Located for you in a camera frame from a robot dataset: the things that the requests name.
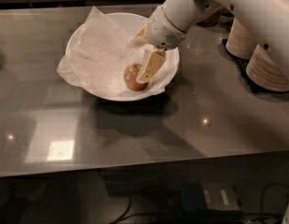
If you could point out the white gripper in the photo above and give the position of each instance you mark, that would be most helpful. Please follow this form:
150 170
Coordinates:
163 31

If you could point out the red yellow apple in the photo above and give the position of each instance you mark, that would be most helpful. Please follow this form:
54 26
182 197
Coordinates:
130 74

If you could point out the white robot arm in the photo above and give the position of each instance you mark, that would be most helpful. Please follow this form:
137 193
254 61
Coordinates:
266 20

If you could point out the white bowl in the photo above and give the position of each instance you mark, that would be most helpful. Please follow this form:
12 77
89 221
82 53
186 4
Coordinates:
135 22

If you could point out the white tissue paper sheet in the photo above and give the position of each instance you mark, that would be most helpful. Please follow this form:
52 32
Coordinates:
98 53

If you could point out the rear stack of paper bowls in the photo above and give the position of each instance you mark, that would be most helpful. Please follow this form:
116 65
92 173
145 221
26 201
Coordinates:
240 43

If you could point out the stack of paper bowls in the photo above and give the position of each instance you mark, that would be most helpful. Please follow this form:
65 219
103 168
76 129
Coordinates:
265 73
240 43

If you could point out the black tray mat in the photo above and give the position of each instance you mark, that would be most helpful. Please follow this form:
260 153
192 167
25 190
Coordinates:
241 65

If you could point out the front stack of paper bowls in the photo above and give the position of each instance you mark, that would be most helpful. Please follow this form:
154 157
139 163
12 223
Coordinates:
265 73

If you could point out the dark box under table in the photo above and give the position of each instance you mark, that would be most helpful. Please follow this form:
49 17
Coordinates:
214 196

